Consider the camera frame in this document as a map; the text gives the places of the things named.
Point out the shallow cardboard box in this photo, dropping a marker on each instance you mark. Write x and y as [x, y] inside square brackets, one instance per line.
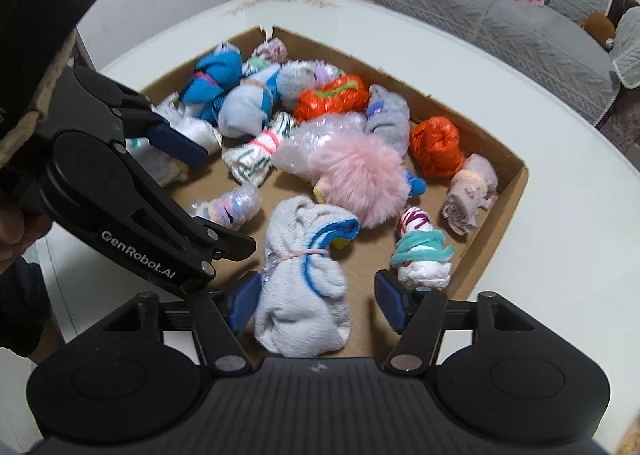
[365, 245]

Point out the blue knit sock bundle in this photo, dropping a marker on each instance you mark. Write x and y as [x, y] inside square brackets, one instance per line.
[215, 80]

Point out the bubble wrap bundle teal band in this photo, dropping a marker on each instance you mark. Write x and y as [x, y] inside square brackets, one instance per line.
[200, 132]

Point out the white bundle teal band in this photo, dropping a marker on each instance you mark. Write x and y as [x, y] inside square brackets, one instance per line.
[422, 255]

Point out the pink fluffy ball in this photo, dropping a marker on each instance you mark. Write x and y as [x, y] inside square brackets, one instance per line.
[362, 182]

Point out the grey sock bundle blue dots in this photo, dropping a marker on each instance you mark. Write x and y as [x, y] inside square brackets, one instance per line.
[387, 122]

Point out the lilac cloth roll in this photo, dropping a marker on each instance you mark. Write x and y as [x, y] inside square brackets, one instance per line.
[470, 195]

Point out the fluffy white blue ball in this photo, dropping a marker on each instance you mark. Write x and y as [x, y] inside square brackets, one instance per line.
[300, 77]

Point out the plain orange plastic bundle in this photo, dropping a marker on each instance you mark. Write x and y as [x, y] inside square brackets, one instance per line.
[435, 145]

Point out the grey quilted sofa cover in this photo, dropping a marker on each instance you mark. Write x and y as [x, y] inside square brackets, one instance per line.
[500, 35]

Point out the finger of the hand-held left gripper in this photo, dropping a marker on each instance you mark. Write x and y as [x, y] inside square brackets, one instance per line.
[225, 242]
[177, 145]

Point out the white lace cloth roll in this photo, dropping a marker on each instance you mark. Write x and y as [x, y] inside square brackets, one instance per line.
[160, 167]

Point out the large bubble wrap bundle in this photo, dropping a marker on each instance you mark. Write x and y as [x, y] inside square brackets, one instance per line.
[320, 137]

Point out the person's left forearm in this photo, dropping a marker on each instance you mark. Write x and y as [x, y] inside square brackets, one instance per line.
[25, 310]

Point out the grey sock bundle blue stripe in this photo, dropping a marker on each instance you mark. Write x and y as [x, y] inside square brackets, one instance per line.
[305, 280]

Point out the person's left hand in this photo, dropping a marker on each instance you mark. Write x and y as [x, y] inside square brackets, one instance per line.
[15, 232]

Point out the pink patterned sock roll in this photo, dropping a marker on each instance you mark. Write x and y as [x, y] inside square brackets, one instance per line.
[270, 52]

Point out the white light-blue sock bundle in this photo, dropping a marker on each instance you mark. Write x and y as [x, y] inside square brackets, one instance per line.
[247, 107]

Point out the grey quilted cushion cover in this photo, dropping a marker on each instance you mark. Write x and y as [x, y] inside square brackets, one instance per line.
[627, 47]

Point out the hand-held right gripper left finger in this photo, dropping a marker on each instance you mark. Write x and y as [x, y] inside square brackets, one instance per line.
[245, 302]

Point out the green striped white sock bundle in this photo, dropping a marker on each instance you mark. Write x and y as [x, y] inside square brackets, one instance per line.
[252, 157]

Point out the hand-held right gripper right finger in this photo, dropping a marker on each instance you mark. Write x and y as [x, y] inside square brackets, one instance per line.
[392, 302]

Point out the orange plastic bundle green tie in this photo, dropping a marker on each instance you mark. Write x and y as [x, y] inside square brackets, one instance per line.
[330, 100]

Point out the brown plush toy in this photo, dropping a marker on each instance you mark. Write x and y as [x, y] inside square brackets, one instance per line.
[599, 30]

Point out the bubble wrap pastel rings bundle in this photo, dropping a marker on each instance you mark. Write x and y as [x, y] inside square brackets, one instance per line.
[227, 205]

